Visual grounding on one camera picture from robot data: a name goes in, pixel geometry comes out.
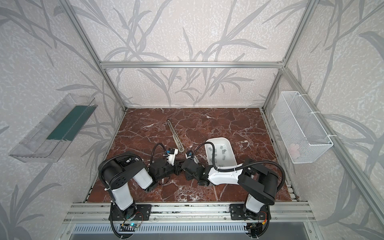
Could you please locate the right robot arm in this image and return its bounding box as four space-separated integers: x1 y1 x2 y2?
181 159 286 213

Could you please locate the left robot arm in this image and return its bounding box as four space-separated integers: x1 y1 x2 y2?
98 149 181 211

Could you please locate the white plastic tray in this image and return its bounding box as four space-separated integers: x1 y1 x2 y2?
207 137 237 168

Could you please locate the green circuit board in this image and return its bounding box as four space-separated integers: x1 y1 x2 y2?
120 223 141 232

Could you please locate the pink object in basket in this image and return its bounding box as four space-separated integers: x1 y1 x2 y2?
288 144 301 159

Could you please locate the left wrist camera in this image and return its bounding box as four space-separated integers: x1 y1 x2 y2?
165 149 179 166

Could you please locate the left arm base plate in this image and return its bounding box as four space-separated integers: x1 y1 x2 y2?
109 203 152 221

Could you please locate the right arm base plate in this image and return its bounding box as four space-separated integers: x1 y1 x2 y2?
229 204 271 221

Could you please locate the white slotted cable duct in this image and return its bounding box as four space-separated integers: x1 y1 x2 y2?
72 223 247 234

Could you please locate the aluminium front rail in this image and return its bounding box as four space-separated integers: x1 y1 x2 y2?
63 202 316 224

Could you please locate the white wire mesh basket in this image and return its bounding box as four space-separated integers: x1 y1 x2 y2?
272 91 334 164

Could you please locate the clear acrylic wall shelf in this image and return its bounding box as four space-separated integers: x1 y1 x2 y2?
9 94 98 163

